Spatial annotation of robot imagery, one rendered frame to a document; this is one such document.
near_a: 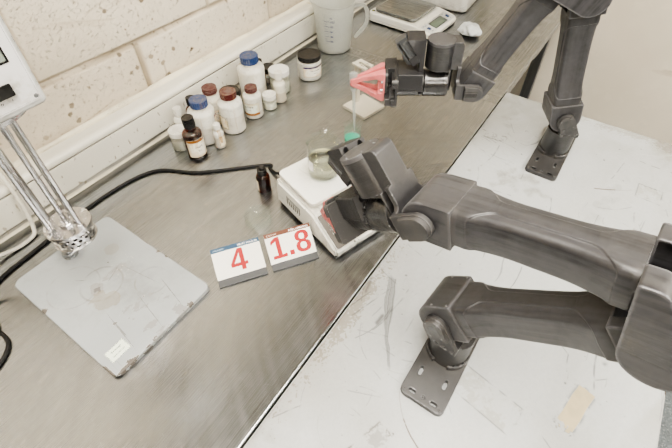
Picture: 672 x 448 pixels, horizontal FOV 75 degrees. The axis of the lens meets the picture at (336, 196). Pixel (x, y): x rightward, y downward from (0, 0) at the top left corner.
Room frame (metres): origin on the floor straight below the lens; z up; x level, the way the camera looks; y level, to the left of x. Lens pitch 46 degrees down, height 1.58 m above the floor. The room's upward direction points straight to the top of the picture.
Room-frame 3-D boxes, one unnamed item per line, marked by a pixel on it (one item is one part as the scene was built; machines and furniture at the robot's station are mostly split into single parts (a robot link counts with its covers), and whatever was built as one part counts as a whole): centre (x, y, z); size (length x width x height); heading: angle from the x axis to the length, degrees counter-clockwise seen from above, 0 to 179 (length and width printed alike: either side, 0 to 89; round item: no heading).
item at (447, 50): (0.82, -0.24, 1.12); 0.12 x 0.09 x 0.12; 86
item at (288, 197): (0.62, 0.02, 0.94); 0.22 x 0.13 x 0.08; 39
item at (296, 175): (0.63, 0.04, 0.98); 0.12 x 0.12 x 0.01; 38
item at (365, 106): (1.00, -0.07, 0.96); 0.08 x 0.08 x 0.13; 43
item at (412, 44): (0.83, -0.15, 1.13); 0.07 x 0.06 x 0.11; 176
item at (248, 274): (0.47, 0.18, 0.92); 0.09 x 0.06 x 0.04; 111
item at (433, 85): (0.83, -0.21, 1.09); 0.07 x 0.06 x 0.07; 87
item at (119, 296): (0.43, 0.40, 0.91); 0.30 x 0.20 x 0.01; 56
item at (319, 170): (0.65, 0.02, 1.03); 0.07 x 0.06 x 0.08; 169
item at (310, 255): (0.51, 0.08, 0.92); 0.09 x 0.06 x 0.04; 111
